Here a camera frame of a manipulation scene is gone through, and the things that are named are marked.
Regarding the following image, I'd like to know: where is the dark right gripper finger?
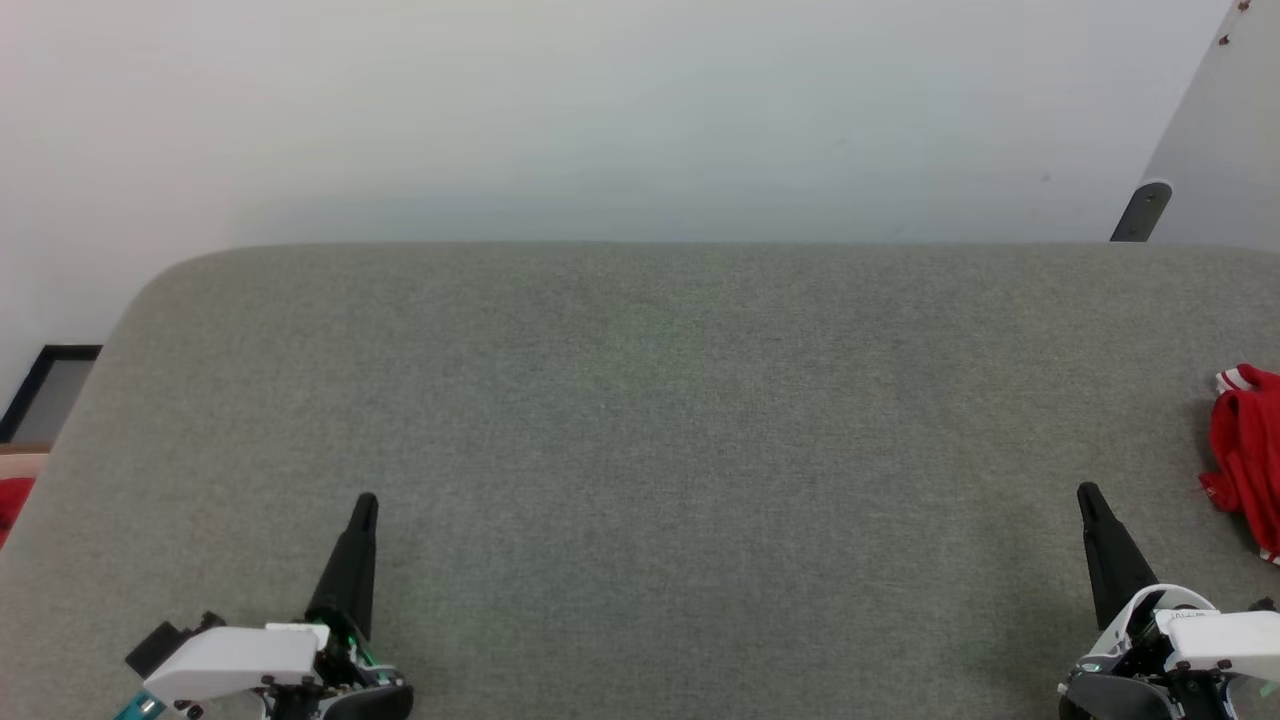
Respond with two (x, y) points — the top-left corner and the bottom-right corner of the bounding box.
(1077, 483), (1161, 631)

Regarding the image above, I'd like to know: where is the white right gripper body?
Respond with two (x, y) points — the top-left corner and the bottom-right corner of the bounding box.
(1060, 585), (1280, 720)

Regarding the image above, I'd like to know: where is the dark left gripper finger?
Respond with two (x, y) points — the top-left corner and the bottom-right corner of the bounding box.
(305, 493), (379, 641)

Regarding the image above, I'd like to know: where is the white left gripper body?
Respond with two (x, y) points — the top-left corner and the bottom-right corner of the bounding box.
(145, 620), (414, 720)

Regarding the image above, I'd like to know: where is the red and white jersey shirt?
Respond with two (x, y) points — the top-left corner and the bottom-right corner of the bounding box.
(1200, 365), (1280, 566)

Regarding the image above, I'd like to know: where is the red object beside sofa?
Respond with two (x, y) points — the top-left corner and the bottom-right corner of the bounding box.
(0, 478), (37, 549)

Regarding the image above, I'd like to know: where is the black framed panel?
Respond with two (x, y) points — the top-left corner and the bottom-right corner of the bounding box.
(0, 345), (103, 444)

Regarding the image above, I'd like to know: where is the dark grey metal bracket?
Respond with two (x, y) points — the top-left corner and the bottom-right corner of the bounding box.
(1110, 180), (1173, 243)

